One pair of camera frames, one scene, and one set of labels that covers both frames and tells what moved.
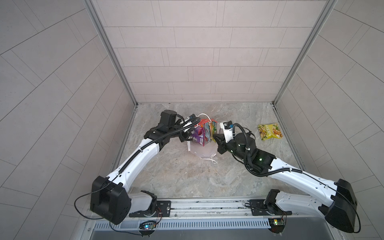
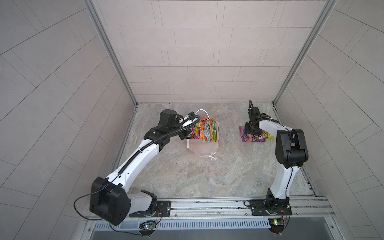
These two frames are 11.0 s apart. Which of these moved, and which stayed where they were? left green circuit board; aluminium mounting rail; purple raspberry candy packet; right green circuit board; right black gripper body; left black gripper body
Moved: purple raspberry candy packet; right black gripper body
Stayed: aluminium mounting rail; left black gripper body; right green circuit board; left green circuit board
